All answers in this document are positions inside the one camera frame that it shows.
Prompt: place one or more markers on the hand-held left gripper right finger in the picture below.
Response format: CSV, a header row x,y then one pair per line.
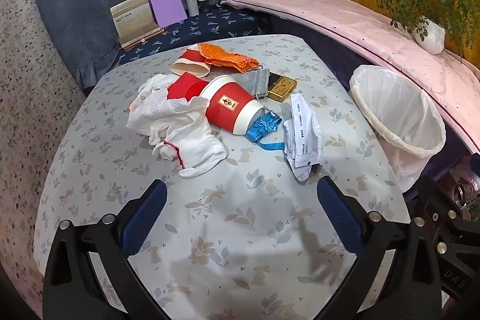
x,y
339,215

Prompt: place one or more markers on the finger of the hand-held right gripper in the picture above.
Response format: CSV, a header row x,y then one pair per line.
x,y
427,196
475,161

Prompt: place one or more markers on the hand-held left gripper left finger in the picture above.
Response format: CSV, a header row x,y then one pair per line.
x,y
144,215

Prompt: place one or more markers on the white printed packet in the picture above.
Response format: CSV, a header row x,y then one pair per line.
x,y
303,140

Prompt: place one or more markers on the bin with white bag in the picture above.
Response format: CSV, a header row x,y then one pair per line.
x,y
393,106

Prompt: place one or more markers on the blue measuring tape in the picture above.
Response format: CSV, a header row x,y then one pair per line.
x,y
262,127

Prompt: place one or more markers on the red paper piece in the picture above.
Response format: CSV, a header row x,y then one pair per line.
x,y
185,87

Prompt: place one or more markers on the large red paper cup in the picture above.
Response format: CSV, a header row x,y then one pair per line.
x,y
228,110

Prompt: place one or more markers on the gold and black box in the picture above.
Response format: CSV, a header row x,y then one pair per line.
x,y
282,89

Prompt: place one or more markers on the small red paper cup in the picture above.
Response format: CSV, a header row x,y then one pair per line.
x,y
187,65

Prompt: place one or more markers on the orange wrapper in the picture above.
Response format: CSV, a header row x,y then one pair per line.
x,y
225,57

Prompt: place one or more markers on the steel thermos flask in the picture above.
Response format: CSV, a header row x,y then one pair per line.
x,y
463,194

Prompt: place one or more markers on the floral rabbit print tablecloth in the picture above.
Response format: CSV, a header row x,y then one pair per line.
x,y
225,192

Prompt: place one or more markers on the pink cloth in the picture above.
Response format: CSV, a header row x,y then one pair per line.
x,y
375,27

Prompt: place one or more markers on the dark purple cloth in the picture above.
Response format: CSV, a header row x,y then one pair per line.
x,y
326,42

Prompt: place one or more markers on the wooden stand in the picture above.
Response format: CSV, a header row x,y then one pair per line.
x,y
140,39

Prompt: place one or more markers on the beige booklet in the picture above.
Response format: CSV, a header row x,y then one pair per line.
x,y
133,18

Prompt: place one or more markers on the navy floral cloth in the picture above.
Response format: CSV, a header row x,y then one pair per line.
x,y
210,24

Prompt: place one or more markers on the purple card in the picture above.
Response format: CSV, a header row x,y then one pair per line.
x,y
167,7

